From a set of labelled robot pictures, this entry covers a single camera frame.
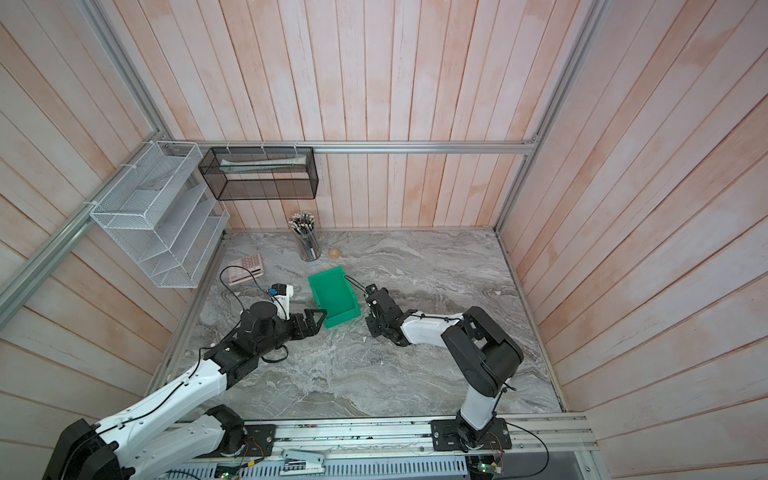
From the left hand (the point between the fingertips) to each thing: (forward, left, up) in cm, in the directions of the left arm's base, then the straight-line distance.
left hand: (318, 320), depth 80 cm
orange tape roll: (+35, +1, -14) cm, 38 cm away
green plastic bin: (+15, -2, -12) cm, 19 cm away
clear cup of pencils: (+33, +9, +4) cm, 34 cm away
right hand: (+8, -17, -13) cm, 23 cm away
